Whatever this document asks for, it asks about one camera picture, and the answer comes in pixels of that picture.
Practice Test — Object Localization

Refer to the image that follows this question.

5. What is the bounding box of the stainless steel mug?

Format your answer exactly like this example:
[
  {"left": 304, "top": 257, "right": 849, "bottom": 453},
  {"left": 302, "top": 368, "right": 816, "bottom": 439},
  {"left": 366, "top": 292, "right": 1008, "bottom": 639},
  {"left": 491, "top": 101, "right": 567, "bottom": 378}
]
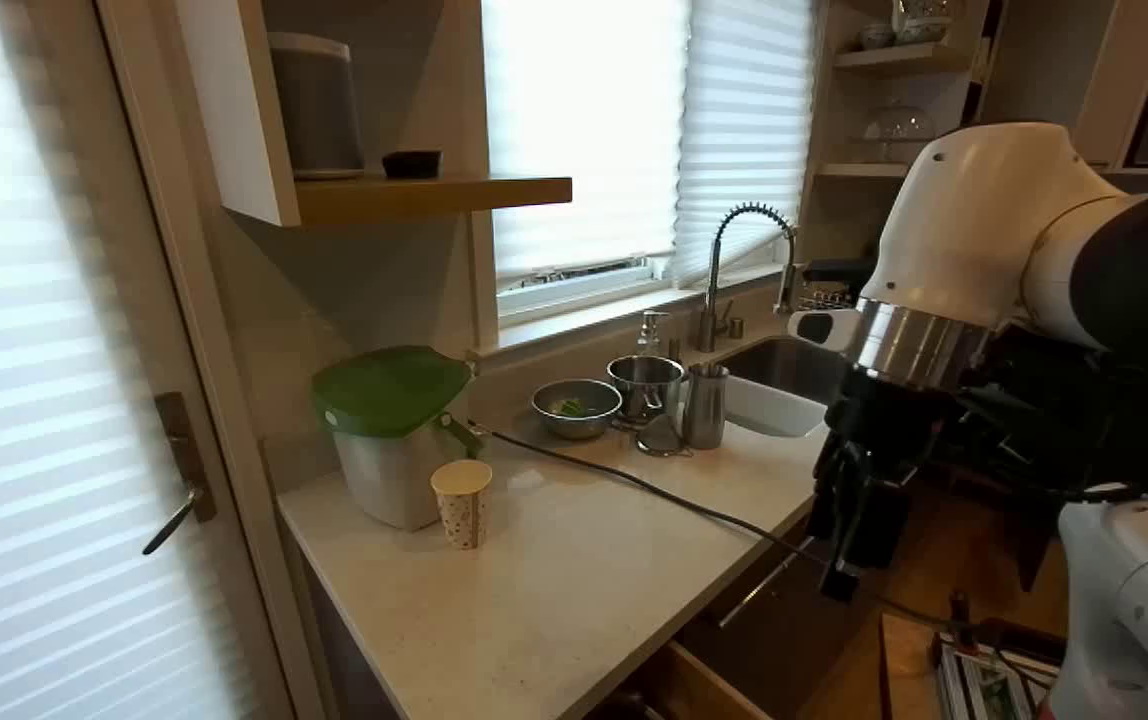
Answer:
[{"left": 671, "top": 358, "right": 732, "bottom": 453}]

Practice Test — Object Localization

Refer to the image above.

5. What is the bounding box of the open wooden drawer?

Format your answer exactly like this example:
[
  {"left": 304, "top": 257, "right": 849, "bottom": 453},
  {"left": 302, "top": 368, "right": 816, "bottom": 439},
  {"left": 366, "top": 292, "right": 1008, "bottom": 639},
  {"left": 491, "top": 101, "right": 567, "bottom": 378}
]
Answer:
[{"left": 625, "top": 639, "right": 775, "bottom": 720}]

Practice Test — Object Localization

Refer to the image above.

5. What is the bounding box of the black cable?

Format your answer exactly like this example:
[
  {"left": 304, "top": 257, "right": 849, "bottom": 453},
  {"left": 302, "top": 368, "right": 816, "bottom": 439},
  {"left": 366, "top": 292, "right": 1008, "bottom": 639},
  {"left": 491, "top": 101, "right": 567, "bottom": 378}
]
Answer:
[{"left": 487, "top": 428, "right": 792, "bottom": 546}]

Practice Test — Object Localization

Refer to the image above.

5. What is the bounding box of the stainless steel pot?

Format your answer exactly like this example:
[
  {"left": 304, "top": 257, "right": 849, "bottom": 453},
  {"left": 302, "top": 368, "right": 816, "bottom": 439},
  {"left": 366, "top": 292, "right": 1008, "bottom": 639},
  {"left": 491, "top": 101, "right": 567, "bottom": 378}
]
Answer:
[{"left": 603, "top": 348, "right": 693, "bottom": 432}]

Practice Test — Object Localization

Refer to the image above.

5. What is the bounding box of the metal drawer handle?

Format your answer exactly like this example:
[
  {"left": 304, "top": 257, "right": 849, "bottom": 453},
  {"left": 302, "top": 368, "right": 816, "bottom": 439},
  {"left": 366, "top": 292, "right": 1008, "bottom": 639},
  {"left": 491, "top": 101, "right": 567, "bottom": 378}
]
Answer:
[{"left": 718, "top": 536, "right": 822, "bottom": 632}]

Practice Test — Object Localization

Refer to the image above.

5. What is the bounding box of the white pleated window blind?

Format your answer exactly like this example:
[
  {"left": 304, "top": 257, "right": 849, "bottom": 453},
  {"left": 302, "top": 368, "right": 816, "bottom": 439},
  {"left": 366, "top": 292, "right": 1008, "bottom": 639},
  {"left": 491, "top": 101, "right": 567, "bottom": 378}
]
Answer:
[{"left": 671, "top": 0, "right": 822, "bottom": 289}]

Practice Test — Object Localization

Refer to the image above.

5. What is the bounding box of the printed box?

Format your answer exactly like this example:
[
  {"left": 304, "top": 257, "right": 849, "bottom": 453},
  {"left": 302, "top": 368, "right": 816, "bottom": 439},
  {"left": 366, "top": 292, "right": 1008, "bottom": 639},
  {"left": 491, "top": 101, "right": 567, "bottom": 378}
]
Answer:
[{"left": 934, "top": 632, "right": 1067, "bottom": 720}]

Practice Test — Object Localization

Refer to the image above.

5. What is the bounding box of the small black bowl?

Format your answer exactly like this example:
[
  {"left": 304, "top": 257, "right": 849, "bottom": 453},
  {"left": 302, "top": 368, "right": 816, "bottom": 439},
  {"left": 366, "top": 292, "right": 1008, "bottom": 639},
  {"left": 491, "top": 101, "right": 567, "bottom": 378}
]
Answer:
[{"left": 380, "top": 146, "right": 446, "bottom": 184}]

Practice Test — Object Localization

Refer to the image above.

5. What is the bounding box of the white cabinet side panel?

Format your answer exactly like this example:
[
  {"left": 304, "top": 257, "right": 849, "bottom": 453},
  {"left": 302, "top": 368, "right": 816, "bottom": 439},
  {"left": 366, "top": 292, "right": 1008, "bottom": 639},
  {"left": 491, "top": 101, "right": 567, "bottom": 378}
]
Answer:
[{"left": 168, "top": 0, "right": 304, "bottom": 232}]

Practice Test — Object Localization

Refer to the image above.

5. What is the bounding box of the kitchen sink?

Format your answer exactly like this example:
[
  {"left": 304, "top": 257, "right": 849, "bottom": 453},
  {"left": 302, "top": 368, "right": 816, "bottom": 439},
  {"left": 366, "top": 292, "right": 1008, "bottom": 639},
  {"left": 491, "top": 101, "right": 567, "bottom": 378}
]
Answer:
[{"left": 718, "top": 331, "right": 862, "bottom": 439}]

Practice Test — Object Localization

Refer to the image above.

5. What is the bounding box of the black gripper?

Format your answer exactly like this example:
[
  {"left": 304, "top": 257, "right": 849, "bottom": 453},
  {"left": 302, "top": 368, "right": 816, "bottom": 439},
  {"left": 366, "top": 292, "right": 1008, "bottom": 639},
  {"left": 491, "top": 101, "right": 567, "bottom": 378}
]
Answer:
[{"left": 807, "top": 388, "right": 926, "bottom": 607}]

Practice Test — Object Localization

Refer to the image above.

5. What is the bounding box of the glass dome cover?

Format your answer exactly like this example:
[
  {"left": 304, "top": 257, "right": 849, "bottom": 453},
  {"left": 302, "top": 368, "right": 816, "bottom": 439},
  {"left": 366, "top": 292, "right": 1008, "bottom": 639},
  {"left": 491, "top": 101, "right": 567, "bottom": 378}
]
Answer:
[{"left": 862, "top": 105, "right": 939, "bottom": 166}]

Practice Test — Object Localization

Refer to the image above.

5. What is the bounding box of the beige paper cup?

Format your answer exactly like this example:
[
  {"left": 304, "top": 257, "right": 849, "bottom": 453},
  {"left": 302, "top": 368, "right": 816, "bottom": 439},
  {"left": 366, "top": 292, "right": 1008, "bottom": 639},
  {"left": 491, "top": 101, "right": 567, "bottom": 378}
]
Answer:
[{"left": 427, "top": 454, "right": 499, "bottom": 551}]

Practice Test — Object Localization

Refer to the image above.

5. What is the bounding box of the wooden shelf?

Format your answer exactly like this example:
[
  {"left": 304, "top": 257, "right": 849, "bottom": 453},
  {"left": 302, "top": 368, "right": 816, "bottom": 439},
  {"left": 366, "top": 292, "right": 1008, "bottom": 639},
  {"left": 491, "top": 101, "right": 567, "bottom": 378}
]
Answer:
[{"left": 291, "top": 172, "right": 578, "bottom": 232}]

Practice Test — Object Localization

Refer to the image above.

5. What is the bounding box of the wooden shelf unit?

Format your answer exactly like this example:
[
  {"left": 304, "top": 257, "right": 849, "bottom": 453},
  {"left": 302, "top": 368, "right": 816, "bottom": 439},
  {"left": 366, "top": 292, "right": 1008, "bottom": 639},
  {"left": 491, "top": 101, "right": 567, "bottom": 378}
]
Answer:
[{"left": 807, "top": 0, "right": 1003, "bottom": 184}]

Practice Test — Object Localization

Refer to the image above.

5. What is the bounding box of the metal bowl with green contents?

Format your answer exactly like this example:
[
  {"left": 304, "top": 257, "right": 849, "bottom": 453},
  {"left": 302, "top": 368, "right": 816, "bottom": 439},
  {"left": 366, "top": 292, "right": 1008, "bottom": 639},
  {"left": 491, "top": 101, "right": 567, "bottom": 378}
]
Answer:
[{"left": 526, "top": 376, "right": 628, "bottom": 442}]

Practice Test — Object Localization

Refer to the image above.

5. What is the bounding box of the white bin with green lid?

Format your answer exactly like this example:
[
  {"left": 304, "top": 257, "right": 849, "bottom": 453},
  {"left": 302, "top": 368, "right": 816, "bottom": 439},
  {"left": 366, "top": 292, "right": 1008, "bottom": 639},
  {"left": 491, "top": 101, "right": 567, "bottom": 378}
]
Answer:
[{"left": 309, "top": 339, "right": 483, "bottom": 536}]

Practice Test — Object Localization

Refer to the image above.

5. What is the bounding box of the chrome gooseneck faucet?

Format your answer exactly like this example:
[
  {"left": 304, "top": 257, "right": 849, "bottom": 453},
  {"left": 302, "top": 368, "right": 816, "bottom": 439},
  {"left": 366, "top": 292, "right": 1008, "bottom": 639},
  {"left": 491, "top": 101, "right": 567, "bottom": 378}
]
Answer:
[{"left": 693, "top": 198, "right": 806, "bottom": 354}]

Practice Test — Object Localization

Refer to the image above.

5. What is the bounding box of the grey canister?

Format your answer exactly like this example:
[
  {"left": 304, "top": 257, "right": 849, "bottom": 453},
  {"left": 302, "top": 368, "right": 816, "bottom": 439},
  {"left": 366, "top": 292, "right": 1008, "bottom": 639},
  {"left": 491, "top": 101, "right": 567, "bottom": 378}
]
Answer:
[{"left": 264, "top": 29, "right": 370, "bottom": 184}]

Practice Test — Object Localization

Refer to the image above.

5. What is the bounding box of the dark door handle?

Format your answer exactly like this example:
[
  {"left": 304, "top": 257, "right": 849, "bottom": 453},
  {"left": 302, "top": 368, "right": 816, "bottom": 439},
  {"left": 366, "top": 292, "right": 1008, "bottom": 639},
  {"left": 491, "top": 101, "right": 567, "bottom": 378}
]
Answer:
[{"left": 135, "top": 388, "right": 219, "bottom": 561}]

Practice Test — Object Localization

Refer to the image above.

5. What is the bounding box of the clear soap bottle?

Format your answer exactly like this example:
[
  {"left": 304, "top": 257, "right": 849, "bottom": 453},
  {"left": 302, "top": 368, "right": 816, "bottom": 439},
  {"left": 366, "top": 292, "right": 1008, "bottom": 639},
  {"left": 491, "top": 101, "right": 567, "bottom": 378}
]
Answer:
[{"left": 632, "top": 306, "right": 670, "bottom": 358}]

